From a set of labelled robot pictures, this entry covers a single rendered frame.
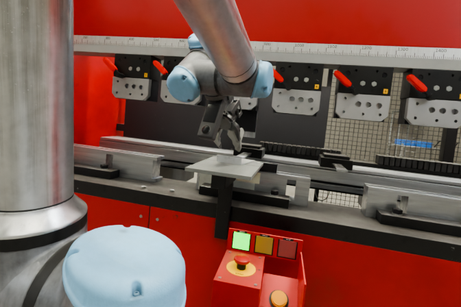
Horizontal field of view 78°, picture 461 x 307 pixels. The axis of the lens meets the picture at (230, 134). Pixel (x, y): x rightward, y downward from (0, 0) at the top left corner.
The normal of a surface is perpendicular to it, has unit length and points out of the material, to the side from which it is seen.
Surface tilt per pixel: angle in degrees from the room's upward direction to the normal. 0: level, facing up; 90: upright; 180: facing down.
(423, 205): 90
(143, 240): 7
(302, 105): 90
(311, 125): 90
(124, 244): 7
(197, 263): 90
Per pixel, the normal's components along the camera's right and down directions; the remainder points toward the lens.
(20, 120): 0.46, 0.15
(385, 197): -0.23, 0.04
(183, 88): -0.33, 0.65
